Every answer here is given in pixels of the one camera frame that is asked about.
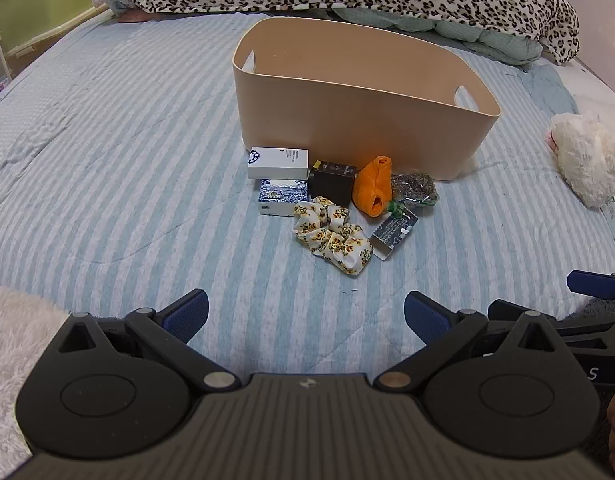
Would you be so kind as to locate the orange cloth pouch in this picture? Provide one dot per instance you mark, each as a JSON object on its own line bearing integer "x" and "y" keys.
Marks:
{"x": 371, "y": 185}

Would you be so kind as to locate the white pillow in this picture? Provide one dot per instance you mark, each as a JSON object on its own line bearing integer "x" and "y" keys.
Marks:
{"x": 597, "y": 85}

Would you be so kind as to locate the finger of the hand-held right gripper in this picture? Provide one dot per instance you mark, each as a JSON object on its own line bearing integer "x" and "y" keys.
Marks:
{"x": 595, "y": 285}
{"x": 502, "y": 308}

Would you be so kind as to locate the white plush toy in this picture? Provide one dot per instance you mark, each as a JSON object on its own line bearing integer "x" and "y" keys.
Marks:
{"x": 587, "y": 155}

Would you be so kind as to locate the dark card with green ribbon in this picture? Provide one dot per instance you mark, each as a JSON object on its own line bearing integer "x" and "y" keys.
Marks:
{"x": 393, "y": 235}

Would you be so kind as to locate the beige plastic storage bin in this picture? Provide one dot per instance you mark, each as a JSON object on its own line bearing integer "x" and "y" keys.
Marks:
{"x": 347, "y": 120}

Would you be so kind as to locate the white cardboard box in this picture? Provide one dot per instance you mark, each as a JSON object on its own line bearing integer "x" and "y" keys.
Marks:
{"x": 277, "y": 162}

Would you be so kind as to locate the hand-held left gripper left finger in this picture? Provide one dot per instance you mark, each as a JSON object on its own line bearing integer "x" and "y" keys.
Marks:
{"x": 185, "y": 315}

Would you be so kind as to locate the white fluffy cloth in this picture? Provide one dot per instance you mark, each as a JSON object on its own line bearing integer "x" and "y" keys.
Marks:
{"x": 17, "y": 350}

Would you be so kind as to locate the black cardboard box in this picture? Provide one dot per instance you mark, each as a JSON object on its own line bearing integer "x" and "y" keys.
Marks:
{"x": 330, "y": 187}

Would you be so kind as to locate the green quilted duvet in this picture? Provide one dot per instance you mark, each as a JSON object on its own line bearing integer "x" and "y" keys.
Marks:
{"x": 487, "y": 42}

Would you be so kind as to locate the green cabinet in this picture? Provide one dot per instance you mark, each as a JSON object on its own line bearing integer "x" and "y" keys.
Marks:
{"x": 37, "y": 10}

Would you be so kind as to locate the floral fabric scrunchie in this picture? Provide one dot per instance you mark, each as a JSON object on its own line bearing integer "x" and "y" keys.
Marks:
{"x": 332, "y": 240}

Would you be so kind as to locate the blue patterned box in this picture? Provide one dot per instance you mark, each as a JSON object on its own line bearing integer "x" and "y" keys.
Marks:
{"x": 282, "y": 196}

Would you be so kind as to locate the dried herb sachet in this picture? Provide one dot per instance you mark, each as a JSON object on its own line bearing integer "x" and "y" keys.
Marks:
{"x": 413, "y": 187}

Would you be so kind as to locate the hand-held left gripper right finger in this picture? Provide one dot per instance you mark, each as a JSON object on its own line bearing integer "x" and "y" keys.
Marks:
{"x": 427, "y": 315}

